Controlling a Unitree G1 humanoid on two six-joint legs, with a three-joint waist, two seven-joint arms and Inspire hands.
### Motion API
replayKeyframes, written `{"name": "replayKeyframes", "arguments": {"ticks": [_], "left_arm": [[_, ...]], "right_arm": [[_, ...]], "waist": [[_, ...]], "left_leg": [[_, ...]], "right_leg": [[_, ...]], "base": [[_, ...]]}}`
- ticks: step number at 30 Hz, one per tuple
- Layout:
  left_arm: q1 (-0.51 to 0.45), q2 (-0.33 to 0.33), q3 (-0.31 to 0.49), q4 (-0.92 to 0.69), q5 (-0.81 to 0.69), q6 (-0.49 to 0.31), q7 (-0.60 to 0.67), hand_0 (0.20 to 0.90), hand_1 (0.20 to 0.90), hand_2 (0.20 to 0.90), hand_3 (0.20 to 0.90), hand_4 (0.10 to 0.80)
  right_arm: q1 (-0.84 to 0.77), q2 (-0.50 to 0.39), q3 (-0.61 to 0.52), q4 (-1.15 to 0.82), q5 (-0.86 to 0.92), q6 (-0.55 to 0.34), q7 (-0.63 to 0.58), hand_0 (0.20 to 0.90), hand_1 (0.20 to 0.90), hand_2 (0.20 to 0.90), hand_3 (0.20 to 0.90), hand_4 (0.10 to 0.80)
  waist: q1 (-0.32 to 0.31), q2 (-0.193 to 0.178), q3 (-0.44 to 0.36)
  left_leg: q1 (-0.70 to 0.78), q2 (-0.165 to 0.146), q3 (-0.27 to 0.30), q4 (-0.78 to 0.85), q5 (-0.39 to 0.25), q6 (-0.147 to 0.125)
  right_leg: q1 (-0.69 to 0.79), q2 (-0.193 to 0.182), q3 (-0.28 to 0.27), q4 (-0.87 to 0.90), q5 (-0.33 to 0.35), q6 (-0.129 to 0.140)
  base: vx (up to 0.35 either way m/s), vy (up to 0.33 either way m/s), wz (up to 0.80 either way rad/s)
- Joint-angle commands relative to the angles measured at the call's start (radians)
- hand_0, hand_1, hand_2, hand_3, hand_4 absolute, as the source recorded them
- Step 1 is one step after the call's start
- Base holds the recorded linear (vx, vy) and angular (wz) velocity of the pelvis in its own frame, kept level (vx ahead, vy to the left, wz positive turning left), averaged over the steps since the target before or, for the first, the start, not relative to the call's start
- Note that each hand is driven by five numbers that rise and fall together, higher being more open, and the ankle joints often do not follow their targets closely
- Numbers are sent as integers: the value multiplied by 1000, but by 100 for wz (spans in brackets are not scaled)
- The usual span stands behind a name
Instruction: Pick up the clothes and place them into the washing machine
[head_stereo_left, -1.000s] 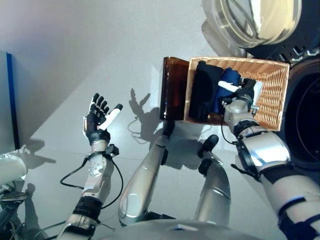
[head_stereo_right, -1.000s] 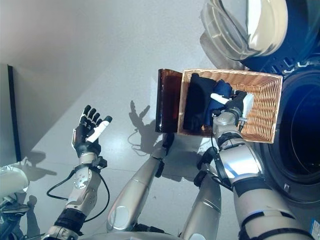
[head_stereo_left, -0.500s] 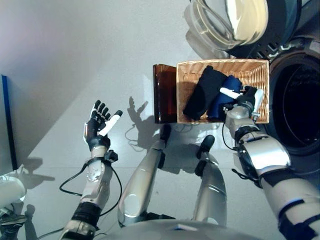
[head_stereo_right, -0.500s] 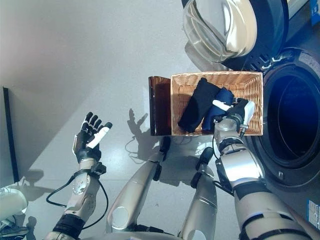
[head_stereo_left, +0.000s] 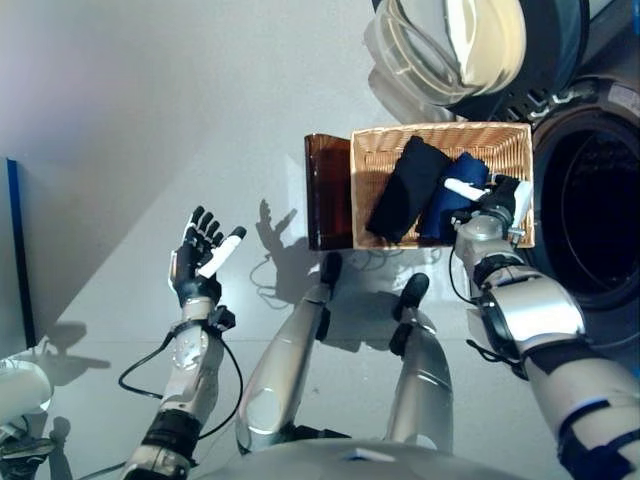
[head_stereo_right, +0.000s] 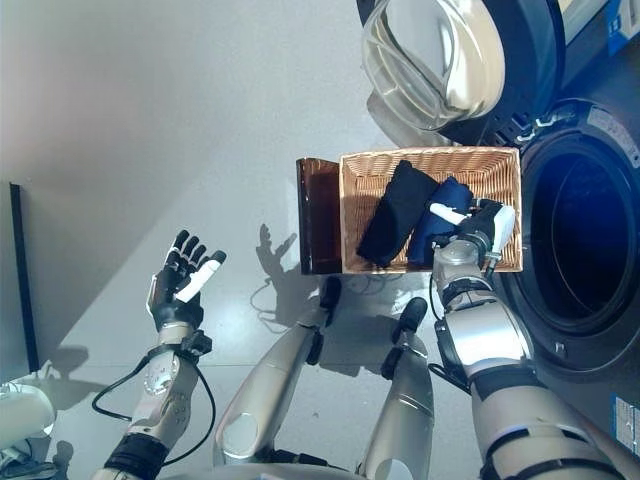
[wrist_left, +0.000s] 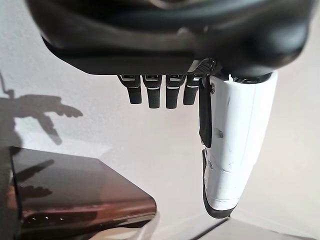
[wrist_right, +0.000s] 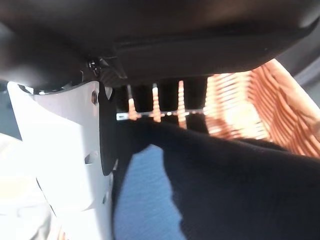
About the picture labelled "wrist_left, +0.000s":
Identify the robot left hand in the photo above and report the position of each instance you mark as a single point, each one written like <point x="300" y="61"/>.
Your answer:
<point x="162" y="37"/>

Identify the glossy brown stool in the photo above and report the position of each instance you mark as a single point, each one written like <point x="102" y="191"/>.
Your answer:
<point x="75" y="180"/>

